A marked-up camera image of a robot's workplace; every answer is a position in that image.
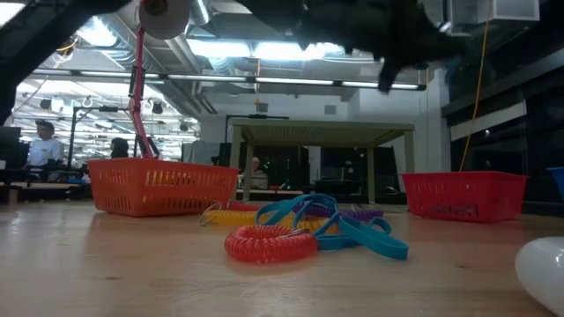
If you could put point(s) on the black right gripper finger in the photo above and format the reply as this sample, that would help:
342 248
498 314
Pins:
390 72

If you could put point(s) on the red plastic basket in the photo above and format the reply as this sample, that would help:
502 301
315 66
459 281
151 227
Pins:
462 193

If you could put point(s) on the purple coil wristband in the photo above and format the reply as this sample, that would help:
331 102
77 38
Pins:
343 213
365 215

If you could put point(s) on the teal rubber band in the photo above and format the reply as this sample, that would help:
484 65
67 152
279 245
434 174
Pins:
379 242
335 242
317 199

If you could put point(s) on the yellow coil wristband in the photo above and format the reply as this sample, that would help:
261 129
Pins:
271 220
229 217

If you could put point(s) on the orange-red coil wristband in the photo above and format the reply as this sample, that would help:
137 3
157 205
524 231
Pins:
242 206

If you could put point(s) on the blue plastic basket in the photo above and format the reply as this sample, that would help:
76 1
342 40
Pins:
557 180

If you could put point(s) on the red coil wristband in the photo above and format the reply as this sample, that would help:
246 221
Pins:
247 246

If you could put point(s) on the orange plastic basket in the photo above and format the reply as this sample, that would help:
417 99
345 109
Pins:
163 193

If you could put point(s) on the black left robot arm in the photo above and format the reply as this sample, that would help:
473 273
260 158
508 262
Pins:
39 39

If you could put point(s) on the red desk lamp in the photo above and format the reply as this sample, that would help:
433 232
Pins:
165 17

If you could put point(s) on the person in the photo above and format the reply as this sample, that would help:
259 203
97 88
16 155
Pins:
44 149
257 178
119 147

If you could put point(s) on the white earbuds case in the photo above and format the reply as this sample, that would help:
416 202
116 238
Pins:
544 268

